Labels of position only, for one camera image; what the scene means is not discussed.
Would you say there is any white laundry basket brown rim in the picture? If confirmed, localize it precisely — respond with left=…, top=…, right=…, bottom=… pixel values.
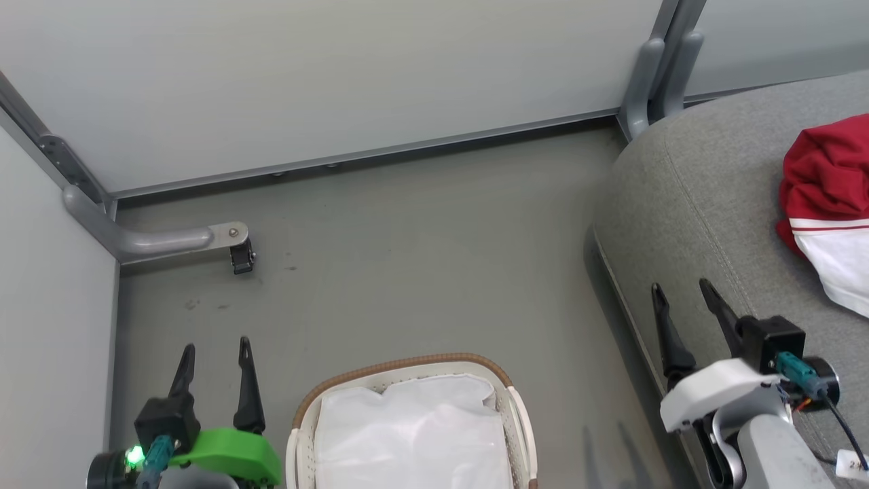
left=284, top=352, right=539, bottom=489

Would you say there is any white cloth in basket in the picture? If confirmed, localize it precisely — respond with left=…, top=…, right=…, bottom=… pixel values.
left=313, top=373, right=515, bottom=489

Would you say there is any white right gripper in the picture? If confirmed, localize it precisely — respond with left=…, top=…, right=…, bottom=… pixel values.
left=650, top=278, right=783, bottom=489

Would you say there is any white cable label tag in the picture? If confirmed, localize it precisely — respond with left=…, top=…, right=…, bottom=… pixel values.
left=836, top=449, right=869, bottom=480

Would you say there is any grey curved partition foot with plate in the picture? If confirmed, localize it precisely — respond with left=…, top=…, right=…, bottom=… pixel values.
left=62, top=184, right=251, bottom=265

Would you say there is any arm cable teal plug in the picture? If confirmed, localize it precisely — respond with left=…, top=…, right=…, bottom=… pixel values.
left=138, top=435, right=177, bottom=489
left=776, top=351, right=869, bottom=471

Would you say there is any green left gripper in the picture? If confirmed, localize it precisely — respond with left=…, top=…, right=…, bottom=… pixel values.
left=166, top=336, right=283, bottom=488

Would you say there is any left arm cable teal plug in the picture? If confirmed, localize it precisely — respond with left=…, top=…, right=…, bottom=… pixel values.
left=138, top=435, right=177, bottom=489

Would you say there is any right arm cable teal plug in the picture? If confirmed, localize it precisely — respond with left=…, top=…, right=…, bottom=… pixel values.
left=776, top=351, right=869, bottom=471

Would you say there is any black caster wheel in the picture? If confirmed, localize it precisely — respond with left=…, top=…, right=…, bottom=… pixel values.
left=229, top=239, right=257, bottom=276

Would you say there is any grey metal partition bottom rail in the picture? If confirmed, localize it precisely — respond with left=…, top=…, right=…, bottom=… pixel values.
left=111, top=109, right=623, bottom=200

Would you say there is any grey fabric sofa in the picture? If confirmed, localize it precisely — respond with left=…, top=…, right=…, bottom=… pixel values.
left=591, top=71, right=869, bottom=489

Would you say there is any red and white garment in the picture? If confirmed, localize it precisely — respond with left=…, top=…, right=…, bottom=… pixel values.
left=775, top=113, right=869, bottom=319

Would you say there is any grey metal partition post with bracket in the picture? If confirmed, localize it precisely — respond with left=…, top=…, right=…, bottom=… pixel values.
left=0, top=70, right=117, bottom=219

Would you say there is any grey metal double partition post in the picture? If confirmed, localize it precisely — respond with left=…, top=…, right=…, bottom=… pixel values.
left=648, top=0, right=708, bottom=117

